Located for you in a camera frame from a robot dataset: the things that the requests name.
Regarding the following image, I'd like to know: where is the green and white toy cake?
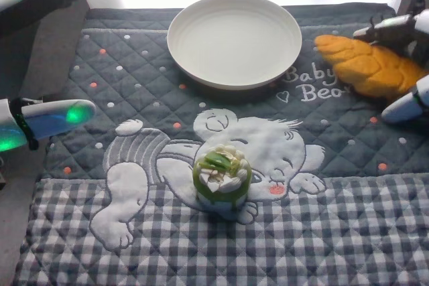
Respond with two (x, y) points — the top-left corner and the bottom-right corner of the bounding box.
(192, 144), (253, 213)

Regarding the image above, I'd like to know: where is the orange braided bread toy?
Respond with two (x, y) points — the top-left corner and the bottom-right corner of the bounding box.
(314, 34), (428, 102)

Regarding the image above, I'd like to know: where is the grey quilt with bear print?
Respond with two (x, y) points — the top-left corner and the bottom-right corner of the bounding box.
(13, 4), (429, 286)

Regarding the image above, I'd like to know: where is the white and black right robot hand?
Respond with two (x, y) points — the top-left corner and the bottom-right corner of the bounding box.
(353, 9), (429, 125)

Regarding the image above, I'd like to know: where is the white round plate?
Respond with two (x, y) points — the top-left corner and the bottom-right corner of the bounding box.
(167, 0), (303, 90)

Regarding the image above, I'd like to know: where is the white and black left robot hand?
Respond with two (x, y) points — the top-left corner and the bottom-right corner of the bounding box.
(0, 0), (99, 153)

